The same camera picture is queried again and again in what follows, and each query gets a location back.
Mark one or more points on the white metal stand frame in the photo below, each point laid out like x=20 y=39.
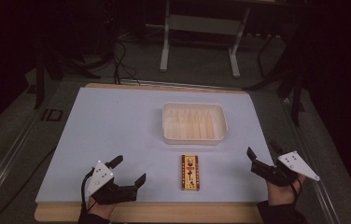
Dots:
x=201 y=25

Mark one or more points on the black floor bracket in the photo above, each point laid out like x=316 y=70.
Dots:
x=52 y=114

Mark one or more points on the wooden table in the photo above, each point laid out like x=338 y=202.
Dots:
x=151 y=212

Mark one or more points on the person's right hand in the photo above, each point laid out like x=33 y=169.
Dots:
x=278 y=193

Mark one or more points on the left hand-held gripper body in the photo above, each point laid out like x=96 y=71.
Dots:
x=119 y=192

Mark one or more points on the person's left hand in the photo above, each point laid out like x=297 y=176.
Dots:
x=102 y=209

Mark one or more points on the black tripod stand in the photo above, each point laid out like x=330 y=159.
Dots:
x=295 y=90
x=39 y=81

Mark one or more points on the white plastic tray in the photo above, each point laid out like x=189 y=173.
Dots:
x=194 y=123

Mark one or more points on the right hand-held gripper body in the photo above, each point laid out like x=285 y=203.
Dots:
x=276 y=174

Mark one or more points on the light blue table mat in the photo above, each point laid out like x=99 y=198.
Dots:
x=117 y=130

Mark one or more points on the orange patterned packet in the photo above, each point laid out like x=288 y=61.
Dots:
x=190 y=172

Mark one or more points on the metal floor rail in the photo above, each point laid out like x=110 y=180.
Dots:
x=315 y=158
x=7 y=157

